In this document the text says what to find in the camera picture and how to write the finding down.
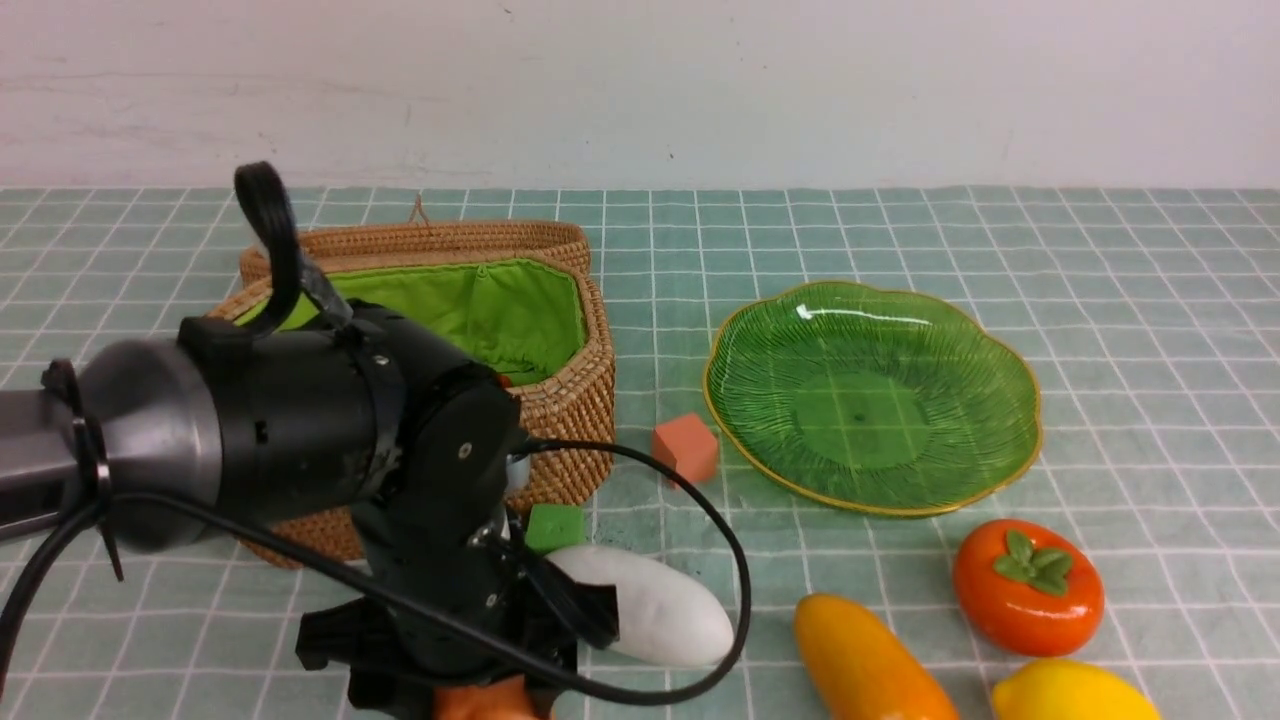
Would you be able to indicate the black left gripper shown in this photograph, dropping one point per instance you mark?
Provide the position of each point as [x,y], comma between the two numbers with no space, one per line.
[455,439]

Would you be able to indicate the brown potato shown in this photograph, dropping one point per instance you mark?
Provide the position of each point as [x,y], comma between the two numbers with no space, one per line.
[509,699]

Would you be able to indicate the white radish with green leaves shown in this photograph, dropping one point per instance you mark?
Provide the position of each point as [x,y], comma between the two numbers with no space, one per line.
[666,617]

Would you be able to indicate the orange yellow mango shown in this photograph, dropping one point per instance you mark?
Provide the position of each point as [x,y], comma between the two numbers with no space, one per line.
[859,668]

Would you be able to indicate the orange persimmon with green leaf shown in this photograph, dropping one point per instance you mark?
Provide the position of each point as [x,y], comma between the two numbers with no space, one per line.
[1027,589]

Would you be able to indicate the yellow lemon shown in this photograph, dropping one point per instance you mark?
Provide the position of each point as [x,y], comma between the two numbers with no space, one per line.
[1068,689]

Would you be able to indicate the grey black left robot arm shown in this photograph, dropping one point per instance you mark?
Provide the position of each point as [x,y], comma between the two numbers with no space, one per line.
[374,452]

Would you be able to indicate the green foam cube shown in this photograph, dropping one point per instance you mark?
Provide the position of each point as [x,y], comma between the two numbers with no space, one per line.
[553,526]

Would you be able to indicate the orange foam cube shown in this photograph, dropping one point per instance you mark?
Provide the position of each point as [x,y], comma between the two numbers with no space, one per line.
[688,445]

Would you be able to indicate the woven rattan basket green lining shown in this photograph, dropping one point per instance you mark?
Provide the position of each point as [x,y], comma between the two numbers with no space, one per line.
[532,319]

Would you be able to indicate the woven rattan basket lid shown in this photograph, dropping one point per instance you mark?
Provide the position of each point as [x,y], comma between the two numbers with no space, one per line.
[424,241]

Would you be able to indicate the green glass leaf plate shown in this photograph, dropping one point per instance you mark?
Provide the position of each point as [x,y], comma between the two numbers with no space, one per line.
[887,402]

